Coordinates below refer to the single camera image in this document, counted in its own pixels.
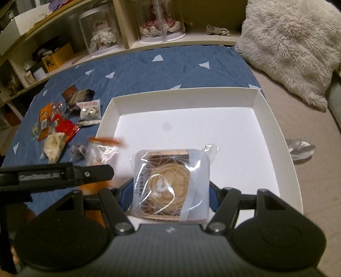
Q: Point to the grey cushion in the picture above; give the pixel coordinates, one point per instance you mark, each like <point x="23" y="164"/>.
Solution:
<point x="334" y="98"/>

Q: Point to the small beige ornament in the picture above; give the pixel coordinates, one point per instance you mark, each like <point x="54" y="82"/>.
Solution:
<point x="218" y="29"/>

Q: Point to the small clear snack packet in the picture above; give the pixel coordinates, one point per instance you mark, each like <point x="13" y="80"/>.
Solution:
<point x="60" y="108"/>

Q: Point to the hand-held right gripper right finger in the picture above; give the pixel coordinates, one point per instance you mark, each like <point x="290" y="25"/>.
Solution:
<point x="214" y="198"/>

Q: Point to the blue quilted blanket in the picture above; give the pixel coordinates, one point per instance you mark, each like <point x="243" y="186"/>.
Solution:
<point x="159" y="72"/>

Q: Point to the doll in clear case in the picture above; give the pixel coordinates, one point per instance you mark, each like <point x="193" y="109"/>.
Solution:
<point x="159" y="21"/>

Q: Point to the white printed snack packet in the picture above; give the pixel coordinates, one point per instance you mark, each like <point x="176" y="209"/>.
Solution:
<point x="89" y="110"/>

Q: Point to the red box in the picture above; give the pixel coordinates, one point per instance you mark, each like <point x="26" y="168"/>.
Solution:
<point x="12" y="119"/>

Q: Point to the crumpled white tissue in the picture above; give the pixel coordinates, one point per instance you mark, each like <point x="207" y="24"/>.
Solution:
<point x="28" y="65"/>

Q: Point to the small grey snack packet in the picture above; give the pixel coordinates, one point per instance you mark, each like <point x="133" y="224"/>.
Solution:
<point x="78" y="150"/>

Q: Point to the fluffy beige pillow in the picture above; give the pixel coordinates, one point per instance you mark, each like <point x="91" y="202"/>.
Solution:
<point x="287" y="45"/>

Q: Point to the clear-wrapped brown cookie packet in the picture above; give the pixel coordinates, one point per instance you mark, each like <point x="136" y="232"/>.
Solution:
<point x="165" y="183"/>

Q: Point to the clear packet with orange seal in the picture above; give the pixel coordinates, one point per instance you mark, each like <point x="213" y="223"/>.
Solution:
<point x="101" y="154"/>

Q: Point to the clear case with white flowers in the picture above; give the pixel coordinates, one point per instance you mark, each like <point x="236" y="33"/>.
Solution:
<point x="100" y="32"/>

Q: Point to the small lidded jar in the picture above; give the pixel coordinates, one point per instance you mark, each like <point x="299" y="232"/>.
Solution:
<point x="29" y="77"/>

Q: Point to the brown snack packet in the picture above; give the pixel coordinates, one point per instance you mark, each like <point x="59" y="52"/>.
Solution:
<point x="69" y="92"/>

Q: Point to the orange snack packet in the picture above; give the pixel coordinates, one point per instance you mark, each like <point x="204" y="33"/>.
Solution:
<point x="44" y="114"/>

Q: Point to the cream shelf unit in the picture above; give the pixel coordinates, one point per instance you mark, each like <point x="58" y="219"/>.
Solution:
<point x="186" y="44"/>

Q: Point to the red snack packet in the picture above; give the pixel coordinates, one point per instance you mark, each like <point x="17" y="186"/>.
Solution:
<point x="65" y="127"/>

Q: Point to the yellow cardboard box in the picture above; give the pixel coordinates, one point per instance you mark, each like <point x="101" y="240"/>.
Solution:
<point x="60" y="57"/>

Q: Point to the silver foil wrapper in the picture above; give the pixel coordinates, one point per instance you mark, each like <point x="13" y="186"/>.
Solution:
<point x="299" y="149"/>

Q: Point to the white cup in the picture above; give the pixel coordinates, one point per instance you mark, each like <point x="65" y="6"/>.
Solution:
<point x="40" y="74"/>

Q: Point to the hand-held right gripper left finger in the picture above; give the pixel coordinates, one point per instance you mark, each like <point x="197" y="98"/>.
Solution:
<point x="124" y="197"/>

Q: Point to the white cardboard box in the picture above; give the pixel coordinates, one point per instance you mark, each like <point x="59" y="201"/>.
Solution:
<point x="186" y="122"/>

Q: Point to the dark clear-wrapped cake packet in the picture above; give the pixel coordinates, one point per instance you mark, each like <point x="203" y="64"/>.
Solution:
<point x="80" y="96"/>

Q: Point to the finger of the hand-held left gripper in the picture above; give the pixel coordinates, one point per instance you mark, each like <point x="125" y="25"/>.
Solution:
<point x="93" y="173"/>

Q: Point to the cream snack packet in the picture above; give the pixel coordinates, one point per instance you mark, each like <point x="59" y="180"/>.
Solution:
<point x="54" y="145"/>

